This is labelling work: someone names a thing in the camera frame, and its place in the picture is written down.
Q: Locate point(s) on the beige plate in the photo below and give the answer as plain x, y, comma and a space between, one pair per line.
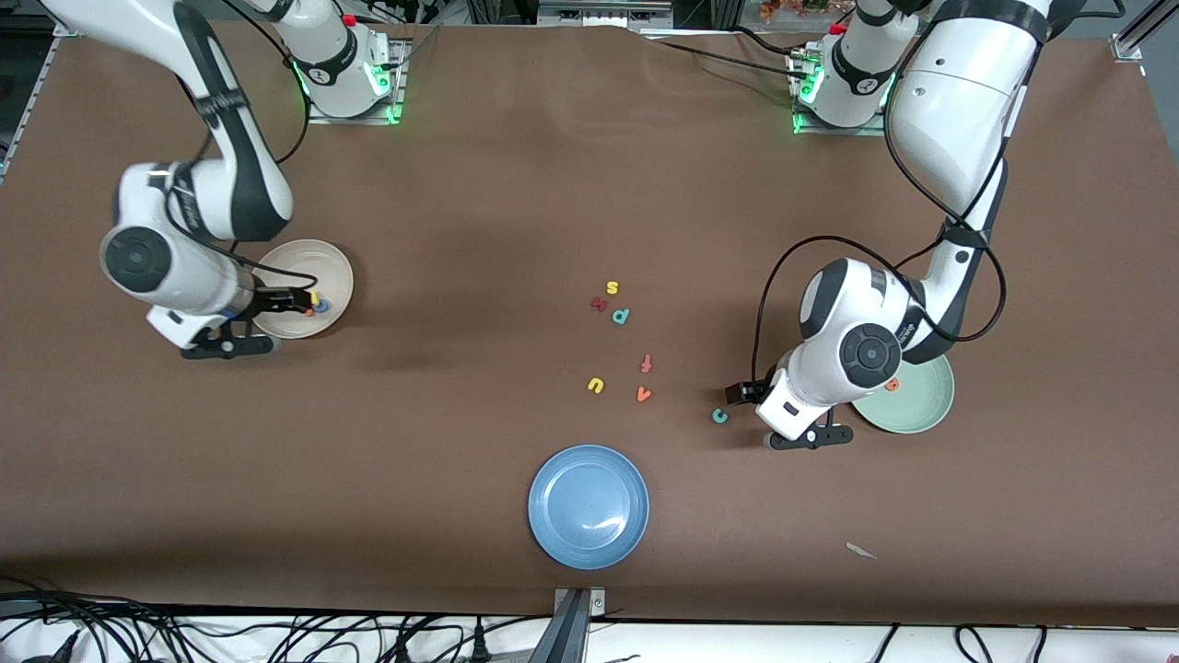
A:
322, 267

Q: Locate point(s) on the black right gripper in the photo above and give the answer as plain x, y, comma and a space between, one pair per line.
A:
268, 300

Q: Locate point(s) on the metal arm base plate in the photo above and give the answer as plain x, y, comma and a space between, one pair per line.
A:
355, 118
843, 131

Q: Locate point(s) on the green plate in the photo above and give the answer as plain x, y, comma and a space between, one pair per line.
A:
921, 405

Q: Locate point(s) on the grey metal bracket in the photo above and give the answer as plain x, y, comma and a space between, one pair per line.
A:
578, 612

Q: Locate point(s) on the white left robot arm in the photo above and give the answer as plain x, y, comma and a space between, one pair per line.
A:
958, 120

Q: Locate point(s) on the orange flower decoration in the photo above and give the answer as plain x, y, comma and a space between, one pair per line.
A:
792, 7

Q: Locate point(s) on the white paper scrap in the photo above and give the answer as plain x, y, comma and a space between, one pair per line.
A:
861, 551

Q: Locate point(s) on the aluminium frame profile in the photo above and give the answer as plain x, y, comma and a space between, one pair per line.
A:
1128, 44
37, 78

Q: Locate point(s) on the blue plate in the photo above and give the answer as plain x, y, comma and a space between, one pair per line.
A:
589, 506

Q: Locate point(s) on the grey metal frame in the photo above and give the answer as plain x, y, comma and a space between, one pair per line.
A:
599, 11

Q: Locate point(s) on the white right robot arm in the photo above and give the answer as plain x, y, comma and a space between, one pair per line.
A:
166, 267

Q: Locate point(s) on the brown table cover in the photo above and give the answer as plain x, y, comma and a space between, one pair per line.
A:
553, 184

